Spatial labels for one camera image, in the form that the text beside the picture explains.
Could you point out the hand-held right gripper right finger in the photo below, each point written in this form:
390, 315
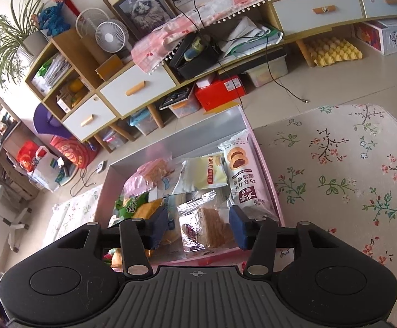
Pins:
239, 227

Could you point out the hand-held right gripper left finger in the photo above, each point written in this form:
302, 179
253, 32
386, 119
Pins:
158, 227

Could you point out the clear wafer packet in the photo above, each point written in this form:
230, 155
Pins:
208, 225

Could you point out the white blue bread packet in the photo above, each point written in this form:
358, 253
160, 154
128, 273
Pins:
165, 188

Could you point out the pink clear snack packet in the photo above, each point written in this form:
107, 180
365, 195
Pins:
147, 176

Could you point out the chocolate cake packet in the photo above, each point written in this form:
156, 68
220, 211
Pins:
242, 170

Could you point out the pale yellow snack packet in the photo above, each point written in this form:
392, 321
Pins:
201, 174

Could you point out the pink cardboard box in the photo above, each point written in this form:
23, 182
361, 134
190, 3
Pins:
198, 136

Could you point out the clear bread packet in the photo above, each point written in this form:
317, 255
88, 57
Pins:
172, 236

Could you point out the green snack packet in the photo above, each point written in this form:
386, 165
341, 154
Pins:
126, 208

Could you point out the white power strip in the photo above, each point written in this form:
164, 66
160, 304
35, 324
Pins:
101, 166

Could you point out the clear storage bin pink lid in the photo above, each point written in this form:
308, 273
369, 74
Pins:
114, 138

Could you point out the clear storage bin blue lid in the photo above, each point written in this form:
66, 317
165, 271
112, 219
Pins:
143, 121

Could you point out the floral blanket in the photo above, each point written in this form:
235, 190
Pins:
338, 177

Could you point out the red printed bag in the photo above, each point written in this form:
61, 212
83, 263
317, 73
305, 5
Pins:
71, 150

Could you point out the white shopping bag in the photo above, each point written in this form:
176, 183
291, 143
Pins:
39, 165

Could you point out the red cardboard box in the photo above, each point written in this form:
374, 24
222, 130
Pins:
219, 92

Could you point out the purple bag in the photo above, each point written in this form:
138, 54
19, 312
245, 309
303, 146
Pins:
48, 121

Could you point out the white office chair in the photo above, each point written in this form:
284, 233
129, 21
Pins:
0, 215

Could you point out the large clear storage bin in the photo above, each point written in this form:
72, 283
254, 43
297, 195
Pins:
265, 70

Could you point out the tall wooden cabinet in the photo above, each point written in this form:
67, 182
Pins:
82, 85

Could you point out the brown cardboard box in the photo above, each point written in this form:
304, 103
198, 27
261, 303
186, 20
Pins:
109, 66

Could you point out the black open box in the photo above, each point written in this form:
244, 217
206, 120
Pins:
195, 58

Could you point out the wooden desk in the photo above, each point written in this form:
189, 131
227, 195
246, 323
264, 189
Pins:
0, 133

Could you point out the pink checked cloth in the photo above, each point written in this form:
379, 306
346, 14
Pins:
171, 37

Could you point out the stack of papers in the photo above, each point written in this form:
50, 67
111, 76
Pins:
249, 36

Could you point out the low wooden cabinet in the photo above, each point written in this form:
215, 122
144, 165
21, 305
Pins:
287, 37

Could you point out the white desk fan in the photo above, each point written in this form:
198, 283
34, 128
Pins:
111, 36

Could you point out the yellow egg tray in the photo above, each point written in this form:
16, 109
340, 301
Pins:
335, 53

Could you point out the white fan guard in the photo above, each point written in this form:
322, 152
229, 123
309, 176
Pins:
87, 22

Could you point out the framed cat picture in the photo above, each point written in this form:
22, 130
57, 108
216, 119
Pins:
143, 8

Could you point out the blue plush toy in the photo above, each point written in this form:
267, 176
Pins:
53, 18

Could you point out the white patterned box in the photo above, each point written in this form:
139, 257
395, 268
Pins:
384, 36

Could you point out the potted green plant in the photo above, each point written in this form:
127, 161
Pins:
13, 34

